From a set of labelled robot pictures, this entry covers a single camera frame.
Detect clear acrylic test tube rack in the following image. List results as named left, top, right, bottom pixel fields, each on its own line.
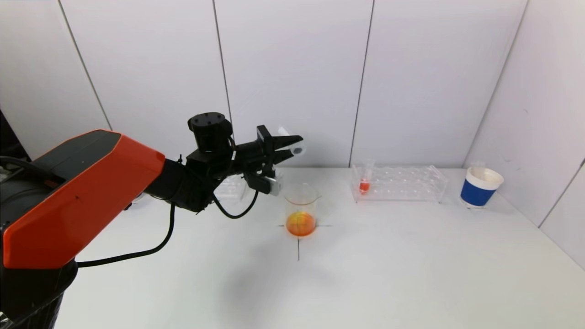
left=350, top=165, right=447, bottom=204
left=214, top=175, right=248, bottom=202

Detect red pigment test tube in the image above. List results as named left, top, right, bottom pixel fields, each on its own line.
left=359, top=159, right=376, bottom=196
left=277, top=127, right=307, bottom=156

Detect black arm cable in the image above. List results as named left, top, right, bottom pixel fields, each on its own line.
left=75, top=202, right=177, bottom=268

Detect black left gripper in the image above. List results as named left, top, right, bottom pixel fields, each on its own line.
left=235, top=125, right=303, bottom=174

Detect clear glass beaker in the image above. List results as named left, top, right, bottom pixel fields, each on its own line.
left=284, top=183, right=323, bottom=238

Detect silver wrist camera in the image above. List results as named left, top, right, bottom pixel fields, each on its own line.
left=246, top=171, right=284, bottom=197

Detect blue white paper cup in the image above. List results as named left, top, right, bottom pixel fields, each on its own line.
left=459, top=167, right=504, bottom=209

